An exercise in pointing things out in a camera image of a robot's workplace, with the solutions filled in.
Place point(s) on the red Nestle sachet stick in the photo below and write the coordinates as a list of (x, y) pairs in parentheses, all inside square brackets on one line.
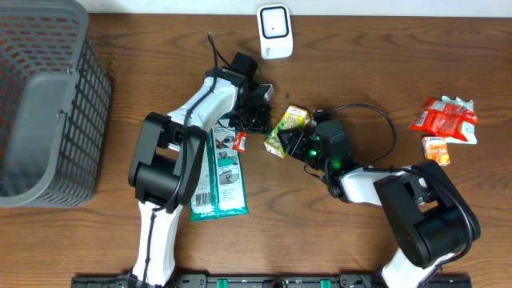
[(240, 142)]

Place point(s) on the grey plastic basket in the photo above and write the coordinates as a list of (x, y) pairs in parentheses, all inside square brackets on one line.
[(55, 104)]

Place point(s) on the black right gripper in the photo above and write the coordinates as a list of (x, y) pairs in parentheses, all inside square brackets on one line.
[(295, 143)]

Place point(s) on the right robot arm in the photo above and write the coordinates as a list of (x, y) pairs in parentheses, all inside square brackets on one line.
[(431, 222)]

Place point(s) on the green 3M gloves pack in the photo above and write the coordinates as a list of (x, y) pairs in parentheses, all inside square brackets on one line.
[(221, 190)]

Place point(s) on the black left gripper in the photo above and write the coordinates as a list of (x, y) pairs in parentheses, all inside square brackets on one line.
[(258, 126)]

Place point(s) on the orange Kleenex tissue pack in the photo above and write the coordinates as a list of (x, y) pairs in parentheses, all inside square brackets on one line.
[(435, 148)]

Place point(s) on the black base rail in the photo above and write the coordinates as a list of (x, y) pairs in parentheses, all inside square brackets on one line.
[(204, 281)]

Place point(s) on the white barcode scanner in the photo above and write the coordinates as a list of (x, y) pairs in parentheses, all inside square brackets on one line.
[(275, 31)]

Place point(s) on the red snack bag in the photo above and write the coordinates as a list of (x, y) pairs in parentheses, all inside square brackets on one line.
[(443, 119)]

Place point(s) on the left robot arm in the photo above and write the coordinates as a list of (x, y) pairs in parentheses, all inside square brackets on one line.
[(167, 162)]

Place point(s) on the green tea drink carton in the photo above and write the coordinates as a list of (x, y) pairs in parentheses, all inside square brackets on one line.
[(294, 117)]

